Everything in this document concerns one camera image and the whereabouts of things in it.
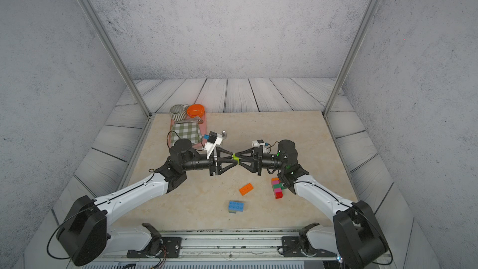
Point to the right aluminium frame post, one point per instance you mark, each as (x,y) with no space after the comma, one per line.
(351,55)

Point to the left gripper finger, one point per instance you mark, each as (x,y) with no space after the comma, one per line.
(222,155)
(224,165)

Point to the metal utensil on tray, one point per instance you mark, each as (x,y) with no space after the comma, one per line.
(192,120)

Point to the pink tray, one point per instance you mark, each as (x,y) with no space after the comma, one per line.
(203,130)

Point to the orange bowl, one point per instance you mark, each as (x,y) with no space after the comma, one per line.
(196,110)

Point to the left aluminium frame post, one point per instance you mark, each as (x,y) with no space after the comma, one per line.
(109,46)

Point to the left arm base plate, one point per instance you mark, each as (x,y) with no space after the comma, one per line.
(165,247)

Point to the green checkered cloth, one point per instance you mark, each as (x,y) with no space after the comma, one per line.
(190,131)

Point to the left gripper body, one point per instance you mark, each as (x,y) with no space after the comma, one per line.
(198,165)

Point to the dark green lego brick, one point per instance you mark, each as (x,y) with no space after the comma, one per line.
(278,185)

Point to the aluminium front rail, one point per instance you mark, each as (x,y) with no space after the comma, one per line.
(211,244)

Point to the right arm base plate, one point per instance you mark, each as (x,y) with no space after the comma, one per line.
(293,246)

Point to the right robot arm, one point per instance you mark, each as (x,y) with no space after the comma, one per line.
(355,237)

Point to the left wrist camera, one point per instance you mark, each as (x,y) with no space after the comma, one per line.
(213,140)

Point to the striped grey mug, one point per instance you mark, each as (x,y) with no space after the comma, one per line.
(178,112)

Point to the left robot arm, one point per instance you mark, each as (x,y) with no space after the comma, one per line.
(86,233)

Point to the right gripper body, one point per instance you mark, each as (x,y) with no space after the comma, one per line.
(267,162)

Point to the blue long lego brick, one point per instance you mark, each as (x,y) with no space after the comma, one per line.
(237,206)

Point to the aluminium frame post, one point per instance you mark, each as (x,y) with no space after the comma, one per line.
(351,55)
(109,46)

